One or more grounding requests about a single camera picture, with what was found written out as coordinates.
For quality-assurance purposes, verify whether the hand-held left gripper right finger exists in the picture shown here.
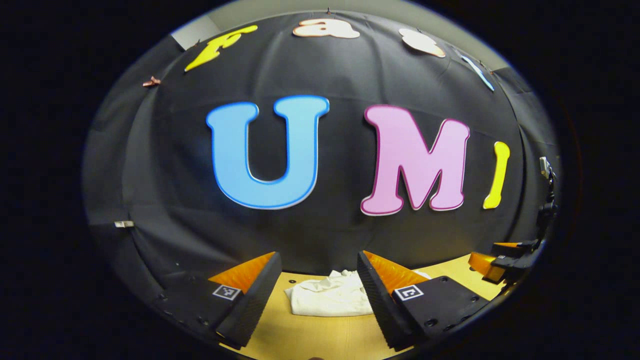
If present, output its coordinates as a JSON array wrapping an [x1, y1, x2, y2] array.
[[356, 250, 491, 352]]

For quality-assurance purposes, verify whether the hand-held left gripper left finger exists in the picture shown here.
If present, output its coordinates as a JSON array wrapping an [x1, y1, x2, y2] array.
[[155, 251, 283, 350]]

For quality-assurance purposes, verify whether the white hooded sweatshirt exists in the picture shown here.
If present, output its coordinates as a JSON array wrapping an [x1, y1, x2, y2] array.
[[284, 270, 432, 317]]

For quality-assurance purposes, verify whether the black backdrop cloth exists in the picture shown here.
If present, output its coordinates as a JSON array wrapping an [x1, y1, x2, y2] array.
[[82, 10, 560, 301]]

